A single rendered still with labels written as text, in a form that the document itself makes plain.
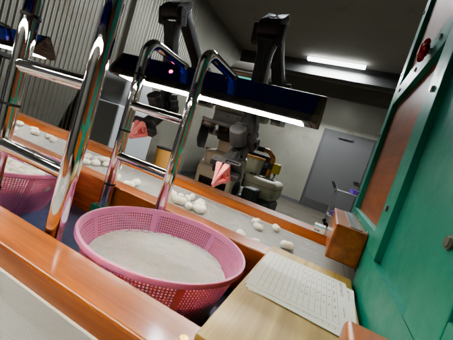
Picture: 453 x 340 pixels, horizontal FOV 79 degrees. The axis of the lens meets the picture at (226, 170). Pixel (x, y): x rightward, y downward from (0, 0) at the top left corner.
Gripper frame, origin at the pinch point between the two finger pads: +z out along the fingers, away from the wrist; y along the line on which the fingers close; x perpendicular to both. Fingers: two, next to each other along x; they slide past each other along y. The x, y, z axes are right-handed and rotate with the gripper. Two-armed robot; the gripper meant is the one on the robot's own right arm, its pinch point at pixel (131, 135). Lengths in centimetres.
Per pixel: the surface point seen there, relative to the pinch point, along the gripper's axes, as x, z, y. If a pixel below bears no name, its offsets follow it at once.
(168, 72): -31.1, 2.6, 25.8
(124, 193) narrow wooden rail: -14.5, 32.5, 32.3
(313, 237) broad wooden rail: 10, 5, 75
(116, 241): -23, 46, 47
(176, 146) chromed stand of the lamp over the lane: -27, 25, 44
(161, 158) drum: 244, -209, -200
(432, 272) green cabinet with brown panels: -41, 43, 84
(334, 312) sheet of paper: -25, 42, 80
